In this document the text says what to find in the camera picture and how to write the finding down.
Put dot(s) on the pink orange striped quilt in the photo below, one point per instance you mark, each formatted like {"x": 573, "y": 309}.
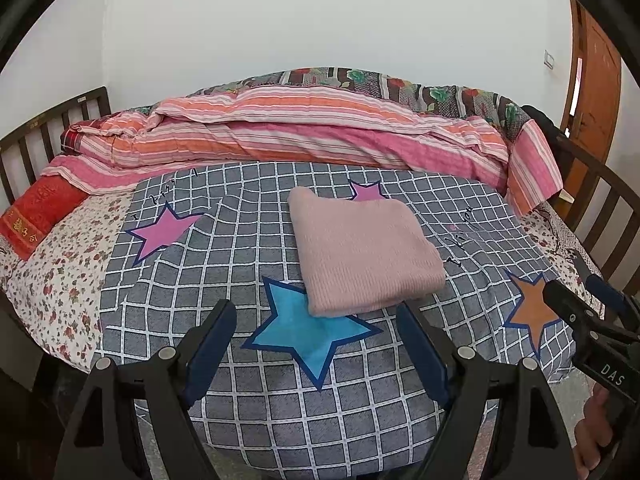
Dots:
{"x": 325, "y": 130}

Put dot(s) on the pink knit sweater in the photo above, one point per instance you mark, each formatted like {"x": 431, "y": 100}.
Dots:
{"x": 360, "y": 250}

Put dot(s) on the black smartphone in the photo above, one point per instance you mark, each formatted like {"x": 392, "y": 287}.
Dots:
{"x": 581, "y": 266}

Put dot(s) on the floral bed sheet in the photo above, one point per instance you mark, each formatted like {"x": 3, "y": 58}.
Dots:
{"x": 55, "y": 280}

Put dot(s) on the dark clothing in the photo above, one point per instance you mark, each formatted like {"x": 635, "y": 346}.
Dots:
{"x": 537, "y": 116}

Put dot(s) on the person's right hand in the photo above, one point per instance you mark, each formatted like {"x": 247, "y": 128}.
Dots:
{"x": 592, "y": 427}

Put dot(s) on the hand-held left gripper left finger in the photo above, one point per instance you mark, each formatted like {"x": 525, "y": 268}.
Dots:
{"x": 212, "y": 345}

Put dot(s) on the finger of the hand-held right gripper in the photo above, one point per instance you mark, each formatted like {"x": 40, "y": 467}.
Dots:
{"x": 570, "y": 305}
{"x": 610, "y": 292}

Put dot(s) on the grey checked star blanket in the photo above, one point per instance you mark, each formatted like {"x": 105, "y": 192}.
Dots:
{"x": 240, "y": 270}

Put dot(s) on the wooden bed headboard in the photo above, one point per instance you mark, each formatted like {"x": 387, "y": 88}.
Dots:
{"x": 50, "y": 110}

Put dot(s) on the white light switch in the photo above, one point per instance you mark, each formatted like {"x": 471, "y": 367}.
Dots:
{"x": 549, "y": 59}

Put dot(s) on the red plaid pillow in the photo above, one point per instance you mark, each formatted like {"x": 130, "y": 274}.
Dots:
{"x": 75, "y": 135}

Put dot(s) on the wooden door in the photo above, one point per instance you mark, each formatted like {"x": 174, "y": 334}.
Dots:
{"x": 597, "y": 85}

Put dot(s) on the red embroidered pillow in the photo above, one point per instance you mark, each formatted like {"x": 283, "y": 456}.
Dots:
{"x": 35, "y": 215}

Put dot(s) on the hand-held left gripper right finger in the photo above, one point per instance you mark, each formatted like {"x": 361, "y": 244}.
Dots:
{"x": 425, "y": 355}

